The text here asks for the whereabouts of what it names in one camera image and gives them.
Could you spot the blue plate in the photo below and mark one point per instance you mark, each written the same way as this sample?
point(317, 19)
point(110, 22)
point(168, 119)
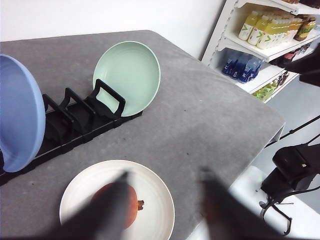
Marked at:
point(22, 115)

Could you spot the green drink bottles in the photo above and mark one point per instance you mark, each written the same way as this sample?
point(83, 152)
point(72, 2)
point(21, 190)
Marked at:
point(264, 93)

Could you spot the green plate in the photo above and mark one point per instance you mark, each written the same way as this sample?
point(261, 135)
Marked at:
point(131, 71)

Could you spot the blue water bottles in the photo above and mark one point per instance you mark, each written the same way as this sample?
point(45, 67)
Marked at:
point(242, 67)

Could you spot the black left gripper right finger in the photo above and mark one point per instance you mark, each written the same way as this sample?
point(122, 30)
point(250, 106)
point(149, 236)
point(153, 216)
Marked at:
point(225, 218)

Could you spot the white store shelf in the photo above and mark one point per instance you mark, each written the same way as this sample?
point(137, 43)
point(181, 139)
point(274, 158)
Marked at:
point(224, 41)

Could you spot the black camera on tripod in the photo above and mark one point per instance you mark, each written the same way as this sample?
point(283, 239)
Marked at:
point(296, 168)

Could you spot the black dish rack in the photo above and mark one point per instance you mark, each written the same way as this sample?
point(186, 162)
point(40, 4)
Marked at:
point(73, 122)

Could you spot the red pomegranate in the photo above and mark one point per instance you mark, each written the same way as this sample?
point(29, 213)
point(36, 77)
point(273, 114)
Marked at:
point(131, 207)

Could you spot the white plate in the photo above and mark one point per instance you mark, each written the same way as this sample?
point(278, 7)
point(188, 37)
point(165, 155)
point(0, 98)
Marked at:
point(154, 222)

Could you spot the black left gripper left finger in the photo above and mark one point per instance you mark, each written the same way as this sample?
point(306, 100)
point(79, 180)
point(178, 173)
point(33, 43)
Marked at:
point(106, 216)

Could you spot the dark brown jar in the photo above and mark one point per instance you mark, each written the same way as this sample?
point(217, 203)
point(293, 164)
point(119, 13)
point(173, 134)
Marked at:
point(304, 29)

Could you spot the yellow juice bottles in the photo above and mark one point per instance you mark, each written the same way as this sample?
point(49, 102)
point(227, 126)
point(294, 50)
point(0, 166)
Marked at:
point(268, 31)

